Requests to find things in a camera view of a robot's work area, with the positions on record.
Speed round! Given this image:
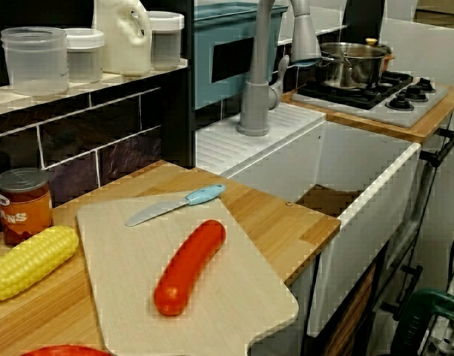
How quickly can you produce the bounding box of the clear lidless plastic container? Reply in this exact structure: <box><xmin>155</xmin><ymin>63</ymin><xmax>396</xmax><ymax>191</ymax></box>
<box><xmin>0</xmin><ymin>26</ymin><xmax>69</xmax><ymax>96</ymax></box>

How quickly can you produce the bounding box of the light wooden cutting board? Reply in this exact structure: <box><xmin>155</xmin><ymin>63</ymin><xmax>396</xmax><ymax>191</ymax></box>
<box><xmin>76</xmin><ymin>191</ymin><xmax>300</xmax><ymax>356</ymax></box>

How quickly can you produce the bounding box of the blue handled toy knife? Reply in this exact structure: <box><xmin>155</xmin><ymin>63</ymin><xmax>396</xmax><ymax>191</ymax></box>
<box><xmin>125</xmin><ymin>183</ymin><xmax>227</xmax><ymax>228</ymax></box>

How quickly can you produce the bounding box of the black oven handle bar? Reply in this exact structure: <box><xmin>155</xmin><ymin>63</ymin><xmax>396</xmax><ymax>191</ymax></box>
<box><xmin>419</xmin><ymin>128</ymin><xmax>454</xmax><ymax>168</ymax></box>

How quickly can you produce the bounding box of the orange beans can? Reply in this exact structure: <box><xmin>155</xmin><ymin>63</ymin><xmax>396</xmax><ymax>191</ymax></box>
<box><xmin>0</xmin><ymin>167</ymin><xmax>53</xmax><ymax>246</ymax></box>

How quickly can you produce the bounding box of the red toy sausage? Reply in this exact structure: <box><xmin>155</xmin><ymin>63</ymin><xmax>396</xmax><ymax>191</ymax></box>
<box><xmin>154</xmin><ymin>219</ymin><xmax>227</xmax><ymax>317</ymax></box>

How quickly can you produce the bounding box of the blue plastic bin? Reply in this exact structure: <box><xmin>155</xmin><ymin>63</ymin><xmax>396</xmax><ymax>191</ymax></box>
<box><xmin>194</xmin><ymin>1</ymin><xmax>289</xmax><ymax>111</ymax></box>

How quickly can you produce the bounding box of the grey toy faucet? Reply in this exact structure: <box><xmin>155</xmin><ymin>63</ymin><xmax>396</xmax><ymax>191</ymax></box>
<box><xmin>237</xmin><ymin>0</ymin><xmax>323</xmax><ymax>137</ymax></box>

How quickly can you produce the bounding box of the white plastic jug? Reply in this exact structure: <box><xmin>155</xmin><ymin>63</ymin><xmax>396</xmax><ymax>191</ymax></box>
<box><xmin>92</xmin><ymin>0</ymin><xmax>153</xmax><ymax>77</ymax></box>

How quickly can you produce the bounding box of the yellow toy corn cob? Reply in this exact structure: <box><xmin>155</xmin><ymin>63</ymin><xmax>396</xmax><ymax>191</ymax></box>
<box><xmin>0</xmin><ymin>225</ymin><xmax>80</xmax><ymax>302</ymax></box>

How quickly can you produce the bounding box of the tall clear white-lidded container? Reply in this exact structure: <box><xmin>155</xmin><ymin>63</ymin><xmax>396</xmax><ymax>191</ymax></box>
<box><xmin>145</xmin><ymin>10</ymin><xmax>185</xmax><ymax>71</ymax></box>

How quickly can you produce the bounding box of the red plate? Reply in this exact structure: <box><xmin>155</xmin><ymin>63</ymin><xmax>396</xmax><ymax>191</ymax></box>
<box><xmin>19</xmin><ymin>344</ymin><xmax>105</xmax><ymax>356</ymax></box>

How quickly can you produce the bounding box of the steel pot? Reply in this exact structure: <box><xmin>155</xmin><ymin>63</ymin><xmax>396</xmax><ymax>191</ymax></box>
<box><xmin>315</xmin><ymin>38</ymin><xmax>395</xmax><ymax>90</ymax></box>

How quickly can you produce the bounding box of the grey black toy stove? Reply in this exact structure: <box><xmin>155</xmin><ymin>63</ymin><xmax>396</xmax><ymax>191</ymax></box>
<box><xmin>290</xmin><ymin>70</ymin><xmax>450</xmax><ymax>129</ymax></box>

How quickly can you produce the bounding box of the short clear white-lidded container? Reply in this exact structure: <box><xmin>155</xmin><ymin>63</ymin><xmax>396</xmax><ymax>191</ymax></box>
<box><xmin>65</xmin><ymin>27</ymin><xmax>105</xmax><ymax>84</ymax></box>

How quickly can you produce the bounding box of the white toy sink unit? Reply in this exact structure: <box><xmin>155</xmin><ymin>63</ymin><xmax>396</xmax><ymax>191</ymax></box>
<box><xmin>195</xmin><ymin>102</ymin><xmax>423</xmax><ymax>338</ymax></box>

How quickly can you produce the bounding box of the black cabinet handle bar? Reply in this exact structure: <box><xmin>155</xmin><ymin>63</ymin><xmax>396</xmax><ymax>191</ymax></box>
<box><xmin>381</xmin><ymin>265</ymin><xmax>424</xmax><ymax>322</ymax></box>

